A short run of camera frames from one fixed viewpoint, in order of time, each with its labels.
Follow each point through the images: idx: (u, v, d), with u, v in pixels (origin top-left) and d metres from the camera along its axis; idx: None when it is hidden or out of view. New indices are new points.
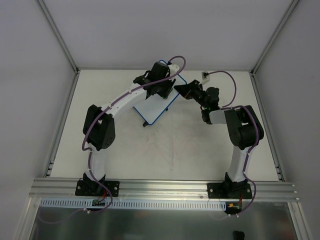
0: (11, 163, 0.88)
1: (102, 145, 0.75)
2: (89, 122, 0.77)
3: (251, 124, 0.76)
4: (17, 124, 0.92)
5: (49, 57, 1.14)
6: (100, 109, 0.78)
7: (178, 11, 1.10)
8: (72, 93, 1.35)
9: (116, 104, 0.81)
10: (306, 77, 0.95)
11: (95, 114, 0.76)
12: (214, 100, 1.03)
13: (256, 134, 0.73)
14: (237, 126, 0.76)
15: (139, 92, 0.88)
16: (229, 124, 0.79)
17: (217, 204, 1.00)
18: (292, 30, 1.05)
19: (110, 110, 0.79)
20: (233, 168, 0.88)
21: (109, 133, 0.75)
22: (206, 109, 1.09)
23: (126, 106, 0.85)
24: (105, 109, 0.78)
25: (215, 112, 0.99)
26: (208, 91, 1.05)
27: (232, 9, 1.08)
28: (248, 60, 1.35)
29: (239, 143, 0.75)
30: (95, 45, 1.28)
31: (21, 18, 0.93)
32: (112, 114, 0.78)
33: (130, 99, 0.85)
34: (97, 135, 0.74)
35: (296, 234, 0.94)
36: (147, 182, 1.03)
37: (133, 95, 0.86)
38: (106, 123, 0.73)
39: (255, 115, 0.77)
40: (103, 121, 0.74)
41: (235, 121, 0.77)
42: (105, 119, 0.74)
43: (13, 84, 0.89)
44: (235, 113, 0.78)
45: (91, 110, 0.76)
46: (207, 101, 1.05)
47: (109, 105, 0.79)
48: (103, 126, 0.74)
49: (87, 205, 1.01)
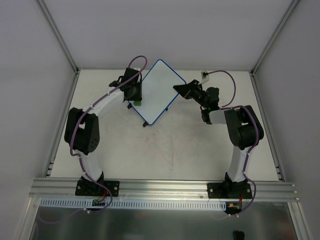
0: (10, 163, 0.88)
1: (89, 148, 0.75)
2: (70, 128, 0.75)
3: (251, 124, 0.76)
4: (17, 125, 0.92)
5: (49, 57, 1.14)
6: (81, 111, 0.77)
7: (178, 11, 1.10)
8: (72, 93, 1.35)
9: (98, 104, 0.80)
10: (306, 77, 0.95)
11: (76, 117, 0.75)
12: (214, 100, 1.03)
13: (256, 134, 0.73)
14: (237, 125, 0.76)
15: (117, 93, 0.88)
16: (228, 124, 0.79)
17: (217, 203, 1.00)
18: (292, 30, 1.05)
19: (92, 110, 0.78)
20: (233, 168, 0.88)
21: (94, 135, 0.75)
22: (206, 109, 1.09)
23: (108, 106, 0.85)
24: (87, 109, 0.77)
25: (215, 112, 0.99)
26: (208, 91, 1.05)
27: (233, 9, 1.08)
28: (248, 60, 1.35)
29: (239, 143, 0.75)
30: (95, 45, 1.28)
31: (20, 18, 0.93)
32: (95, 113, 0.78)
33: (110, 99, 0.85)
34: (82, 138, 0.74)
35: (296, 234, 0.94)
36: (147, 182, 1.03)
37: (111, 96, 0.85)
38: (91, 124, 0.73)
39: (255, 115, 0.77)
40: (86, 123, 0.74)
41: (235, 121, 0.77)
42: (89, 120, 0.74)
43: (13, 84, 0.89)
44: (235, 113, 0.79)
45: (72, 114, 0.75)
46: (206, 101, 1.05)
47: (91, 105, 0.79)
48: (87, 128, 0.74)
49: (87, 205, 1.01)
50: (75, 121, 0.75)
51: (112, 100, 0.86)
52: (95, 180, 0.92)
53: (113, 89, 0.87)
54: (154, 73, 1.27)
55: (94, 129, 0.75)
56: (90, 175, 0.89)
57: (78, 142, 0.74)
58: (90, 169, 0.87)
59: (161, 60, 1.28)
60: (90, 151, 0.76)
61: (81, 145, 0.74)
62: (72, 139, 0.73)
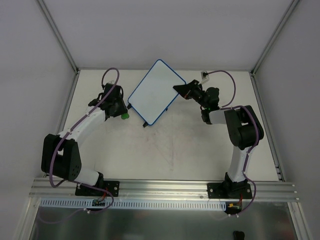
0: (11, 163, 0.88)
1: (70, 176, 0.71)
2: (48, 156, 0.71)
3: (251, 124, 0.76)
4: (17, 124, 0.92)
5: (49, 57, 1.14)
6: (59, 136, 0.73)
7: (178, 11, 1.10)
8: (72, 94, 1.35)
9: (76, 127, 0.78)
10: (306, 76, 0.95)
11: (53, 144, 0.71)
12: (214, 100, 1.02)
13: (256, 134, 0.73)
14: (237, 126, 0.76)
15: (97, 113, 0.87)
16: (228, 124, 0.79)
17: (217, 203, 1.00)
18: (292, 30, 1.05)
19: (70, 135, 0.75)
20: (233, 168, 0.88)
21: (75, 161, 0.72)
22: (206, 109, 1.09)
23: (87, 128, 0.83)
24: (65, 134, 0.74)
25: (215, 112, 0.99)
26: (208, 91, 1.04)
27: (233, 9, 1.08)
28: (248, 60, 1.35)
29: (239, 143, 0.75)
30: (95, 45, 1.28)
31: (20, 18, 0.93)
32: (75, 138, 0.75)
33: (90, 121, 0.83)
34: (62, 166, 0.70)
35: (296, 234, 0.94)
36: (147, 182, 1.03)
37: (91, 117, 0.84)
38: (70, 151, 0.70)
39: (255, 115, 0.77)
40: (65, 150, 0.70)
41: (235, 121, 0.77)
42: (68, 147, 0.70)
43: (13, 84, 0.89)
44: (235, 114, 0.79)
45: (49, 140, 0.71)
46: (206, 101, 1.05)
47: (69, 130, 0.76)
48: (66, 155, 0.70)
49: (87, 205, 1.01)
50: (53, 148, 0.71)
51: (91, 121, 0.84)
52: (92, 185, 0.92)
53: (91, 110, 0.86)
54: (153, 74, 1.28)
55: (74, 156, 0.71)
56: (86, 182, 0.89)
57: (58, 171, 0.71)
58: (84, 180, 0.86)
59: (160, 60, 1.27)
60: (71, 180, 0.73)
61: (61, 173, 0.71)
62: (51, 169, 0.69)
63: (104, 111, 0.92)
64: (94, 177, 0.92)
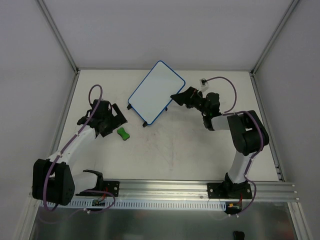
0: (10, 163, 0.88)
1: (63, 200, 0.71)
2: (40, 182, 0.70)
3: (255, 129, 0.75)
4: (17, 124, 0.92)
5: (49, 58, 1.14)
6: (49, 161, 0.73)
7: (178, 11, 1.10)
8: (72, 94, 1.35)
9: (66, 149, 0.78)
10: (306, 77, 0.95)
11: (44, 169, 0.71)
12: (215, 105, 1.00)
13: (261, 139, 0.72)
14: (240, 132, 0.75)
15: (86, 131, 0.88)
16: (231, 129, 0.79)
17: (217, 204, 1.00)
18: (292, 30, 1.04)
19: (60, 158, 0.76)
20: (234, 170, 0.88)
21: (68, 184, 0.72)
22: (206, 115, 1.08)
23: (79, 146, 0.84)
24: (55, 158, 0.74)
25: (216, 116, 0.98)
26: (208, 96, 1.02)
27: (233, 9, 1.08)
28: (248, 60, 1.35)
29: (243, 149, 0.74)
30: (95, 45, 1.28)
31: (21, 19, 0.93)
32: (65, 161, 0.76)
33: (80, 140, 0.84)
34: (54, 191, 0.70)
35: (296, 235, 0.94)
36: (147, 182, 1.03)
37: (81, 136, 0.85)
38: (62, 175, 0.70)
39: (258, 119, 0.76)
40: (56, 174, 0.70)
41: (238, 128, 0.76)
42: (60, 170, 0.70)
43: (13, 84, 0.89)
44: (238, 120, 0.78)
45: (39, 166, 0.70)
46: (207, 107, 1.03)
47: (59, 153, 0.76)
48: (59, 180, 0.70)
49: (87, 205, 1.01)
50: (43, 175, 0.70)
51: (81, 140, 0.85)
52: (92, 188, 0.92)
53: (80, 128, 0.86)
54: (155, 74, 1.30)
55: (67, 178, 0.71)
56: (86, 188, 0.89)
57: (52, 196, 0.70)
58: (84, 185, 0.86)
59: (161, 61, 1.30)
60: (66, 203, 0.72)
61: (54, 199, 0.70)
62: (44, 195, 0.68)
63: (93, 128, 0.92)
64: (93, 180, 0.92)
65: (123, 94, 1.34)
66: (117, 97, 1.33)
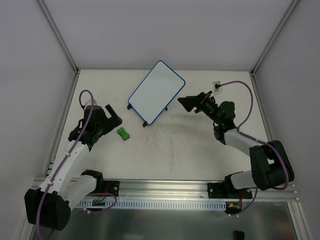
0: (10, 163, 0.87)
1: (59, 225, 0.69)
2: (34, 210, 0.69)
3: (279, 166, 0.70)
4: (17, 123, 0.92)
5: (49, 58, 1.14)
6: (40, 190, 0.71)
7: (178, 11, 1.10)
8: (72, 94, 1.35)
9: (57, 176, 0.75)
10: (307, 76, 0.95)
11: (37, 197, 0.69)
12: (229, 116, 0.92)
13: (286, 177, 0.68)
14: (264, 168, 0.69)
15: (77, 149, 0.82)
16: (252, 161, 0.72)
17: (217, 203, 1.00)
18: (292, 29, 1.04)
19: (52, 187, 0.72)
20: (240, 180, 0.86)
21: (61, 211, 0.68)
22: (218, 126, 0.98)
23: (72, 168, 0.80)
24: (46, 188, 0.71)
25: (232, 134, 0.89)
26: (222, 106, 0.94)
27: (233, 9, 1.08)
28: (249, 60, 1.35)
29: (266, 187, 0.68)
30: (95, 45, 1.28)
31: (21, 19, 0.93)
32: (56, 190, 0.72)
33: (71, 162, 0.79)
34: (48, 217, 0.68)
35: (296, 234, 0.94)
36: (147, 182, 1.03)
37: (72, 156, 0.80)
38: (52, 204, 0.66)
39: (283, 154, 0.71)
40: (47, 203, 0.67)
41: (263, 163, 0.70)
42: (49, 200, 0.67)
43: (13, 84, 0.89)
44: (261, 152, 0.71)
45: (31, 194, 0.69)
46: (220, 117, 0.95)
47: (49, 182, 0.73)
48: (50, 209, 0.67)
49: (86, 205, 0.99)
50: (35, 204, 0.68)
51: (73, 161, 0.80)
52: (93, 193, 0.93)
53: (70, 149, 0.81)
54: (155, 74, 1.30)
55: (60, 206, 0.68)
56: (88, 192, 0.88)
57: (46, 224, 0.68)
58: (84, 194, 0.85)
59: (161, 61, 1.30)
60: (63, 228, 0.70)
61: (50, 225, 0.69)
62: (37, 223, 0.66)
63: (85, 143, 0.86)
64: (92, 184, 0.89)
65: (123, 94, 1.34)
66: (117, 97, 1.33)
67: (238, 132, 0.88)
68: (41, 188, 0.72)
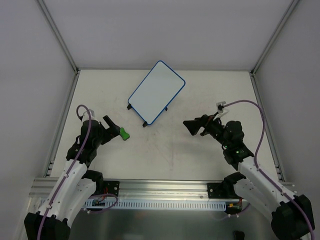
0: (10, 163, 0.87)
1: None
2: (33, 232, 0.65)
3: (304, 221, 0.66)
4: (17, 124, 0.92)
5: (49, 58, 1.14)
6: (38, 214, 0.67)
7: (178, 11, 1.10)
8: (72, 94, 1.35)
9: (56, 198, 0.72)
10: (307, 77, 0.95)
11: (36, 221, 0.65)
12: (237, 135, 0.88)
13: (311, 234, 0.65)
14: (291, 226, 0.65)
15: (75, 168, 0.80)
16: (277, 215, 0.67)
17: (217, 204, 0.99)
18: (292, 29, 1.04)
19: (51, 209, 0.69)
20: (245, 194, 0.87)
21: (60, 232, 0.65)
22: (227, 149, 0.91)
23: (70, 189, 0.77)
24: (45, 211, 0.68)
25: (249, 168, 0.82)
26: (229, 125, 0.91)
27: (233, 9, 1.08)
28: (249, 60, 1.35)
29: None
30: (95, 45, 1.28)
31: (20, 19, 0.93)
32: (55, 213, 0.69)
33: (69, 182, 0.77)
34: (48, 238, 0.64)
35: None
36: (147, 182, 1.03)
37: (70, 177, 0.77)
38: (51, 228, 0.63)
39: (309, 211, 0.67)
40: (46, 227, 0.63)
41: (290, 221, 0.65)
42: (48, 225, 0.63)
43: (13, 84, 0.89)
44: (290, 210, 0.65)
45: (30, 218, 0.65)
46: (228, 138, 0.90)
47: (48, 205, 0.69)
48: (49, 231, 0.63)
49: (86, 205, 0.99)
50: (35, 228, 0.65)
51: (71, 180, 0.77)
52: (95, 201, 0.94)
53: (68, 169, 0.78)
54: (155, 74, 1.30)
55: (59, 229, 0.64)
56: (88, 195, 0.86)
57: None
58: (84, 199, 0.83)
59: (161, 61, 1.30)
60: None
61: None
62: None
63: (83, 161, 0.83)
64: (92, 187, 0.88)
65: (123, 94, 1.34)
66: (117, 97, 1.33)
67: (257, 169, 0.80)
68: (40, 212, 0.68)
